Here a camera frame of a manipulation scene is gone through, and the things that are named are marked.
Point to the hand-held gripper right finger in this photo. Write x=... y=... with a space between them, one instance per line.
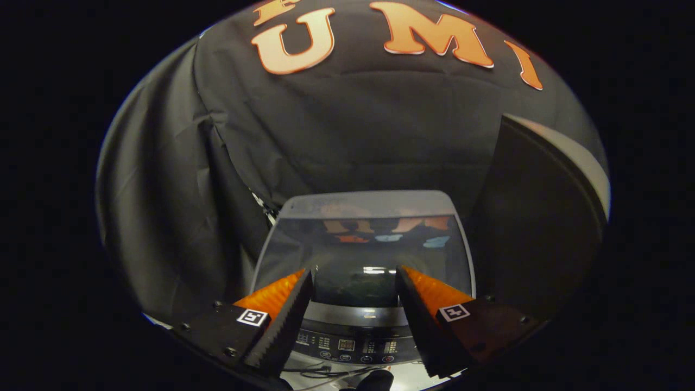
x=423 y=326

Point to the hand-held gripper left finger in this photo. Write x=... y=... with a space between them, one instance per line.
x=285 y=326

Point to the grey washing machine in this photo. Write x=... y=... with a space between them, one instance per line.
x=353 y=326

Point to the black white checkered board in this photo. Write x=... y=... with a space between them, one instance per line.
x=266 y=209

